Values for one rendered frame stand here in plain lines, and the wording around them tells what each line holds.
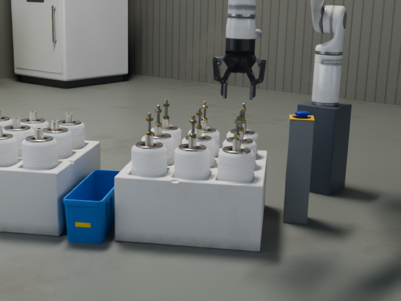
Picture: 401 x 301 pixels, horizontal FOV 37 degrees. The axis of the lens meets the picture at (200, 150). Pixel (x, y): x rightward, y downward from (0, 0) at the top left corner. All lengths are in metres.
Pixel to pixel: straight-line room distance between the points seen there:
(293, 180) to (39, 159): 0.72
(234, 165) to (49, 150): 0.51
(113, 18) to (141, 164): 3.19
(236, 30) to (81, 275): 0.70
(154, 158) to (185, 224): 0.19
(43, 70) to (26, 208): 2.93
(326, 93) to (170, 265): 0.87
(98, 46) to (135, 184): 3.09
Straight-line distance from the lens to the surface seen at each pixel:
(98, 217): 1.61
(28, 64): 4.70
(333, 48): 2.05
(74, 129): 1.90
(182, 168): 1.58
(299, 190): 1.79
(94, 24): 4.58
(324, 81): 2.07
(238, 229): 1.58
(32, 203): 1.70
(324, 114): 2.05
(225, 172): 1.57
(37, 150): 1.68
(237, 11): 1.52
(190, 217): 1.58
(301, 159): 1.76
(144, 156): 1.59
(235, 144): 1.58
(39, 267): 1.53
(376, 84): 4.25
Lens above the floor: 0.63
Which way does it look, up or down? 14 degrees down
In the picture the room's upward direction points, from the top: 2 degrees clockwise
